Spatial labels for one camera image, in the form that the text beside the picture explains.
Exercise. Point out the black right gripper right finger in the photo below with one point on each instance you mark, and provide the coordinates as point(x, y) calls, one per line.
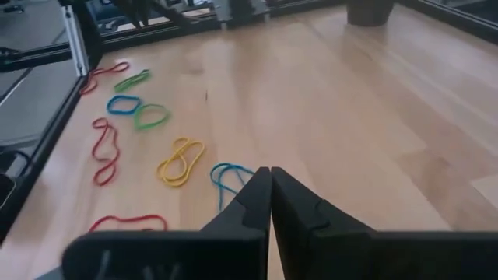
point(369, 256)

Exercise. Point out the teal rubber band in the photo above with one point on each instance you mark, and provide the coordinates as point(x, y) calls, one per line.
point(213, 175)

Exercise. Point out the wide blue rubber band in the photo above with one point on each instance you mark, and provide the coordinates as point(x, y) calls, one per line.
point(123, 96)

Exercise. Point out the green potted plant black pot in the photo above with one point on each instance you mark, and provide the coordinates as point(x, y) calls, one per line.
point(369, 13)

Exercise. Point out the red rubber band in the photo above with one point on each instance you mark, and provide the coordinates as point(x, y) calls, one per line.
point(105, 182)
point(116, 218)
point(87, 87)

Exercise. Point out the wide green rubber band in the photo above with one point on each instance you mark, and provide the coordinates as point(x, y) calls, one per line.
point(132, 80)
point(167, 115)

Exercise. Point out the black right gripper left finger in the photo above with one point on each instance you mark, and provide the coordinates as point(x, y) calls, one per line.
point(194, 256)

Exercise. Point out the small black camera box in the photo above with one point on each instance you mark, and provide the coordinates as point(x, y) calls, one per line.
point(5, 190)

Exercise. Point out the yellow rubber band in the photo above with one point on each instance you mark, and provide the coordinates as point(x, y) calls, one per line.
point(161, 171)

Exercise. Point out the silver frame bracket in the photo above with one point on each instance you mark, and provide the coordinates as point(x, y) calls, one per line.
point(76, 43)

